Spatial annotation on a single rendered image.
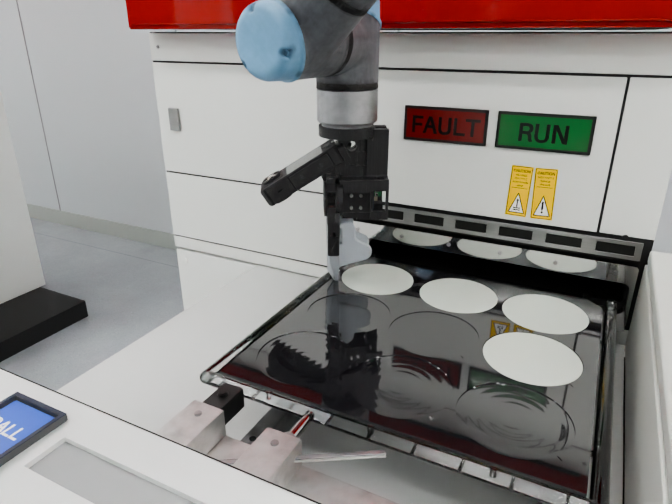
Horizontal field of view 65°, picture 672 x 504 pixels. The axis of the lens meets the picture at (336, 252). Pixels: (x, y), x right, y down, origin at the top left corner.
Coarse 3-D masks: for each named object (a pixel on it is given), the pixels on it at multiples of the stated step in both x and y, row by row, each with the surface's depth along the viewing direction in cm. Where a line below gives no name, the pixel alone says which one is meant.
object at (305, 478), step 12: (216, 444) 47; (228, 444) 47; (240, 444) 47; (216, 456) 46; (228, 456) 46; (300, 468) 45; (300, 480) 43; (312, 480) 43; (324, 480) 43; (336, 480) 43; (300, 492) 42; (312, 492) 42; (324, 492) 42; (336, 492) 42; (348, 492) 42; (360, 492) 42
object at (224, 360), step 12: (324, 276) 74; (312, 288) 71; (300, 300) 68; (276, 312) 65; (288, 312) 65; (264, 324) 62; (240, 348) 58; (216, 360) 55; (228, 360) 56; (204, 372) 53; (216, 372) 54
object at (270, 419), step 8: (272, 408) 56; (264, 416) 55; (272, 416) 55; (280, 416) 55; (288, 416) 56; (296, 416) 58; (256, 424) 54; (264, 424) 54; (272, 424) 54; (280, 424) 55; (288, 424) 56; (248, 432) 53; (256, 432) 53; (240, 440) 52; (248, 440) 52
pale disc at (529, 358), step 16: (496, 336) 60; (512, 336) 60; (528, 336) 60; (496, 352) 57; (512, 352) 57; (528, 352) 57; (544, 352) 57; (560, 352) 57; (496, 368) 54; (512, 368) 54; (528, 368) 54; (544, 368) 54; (560, 368) 54; (576, 368) 54; (544, 384) 52; (560, 384) 52
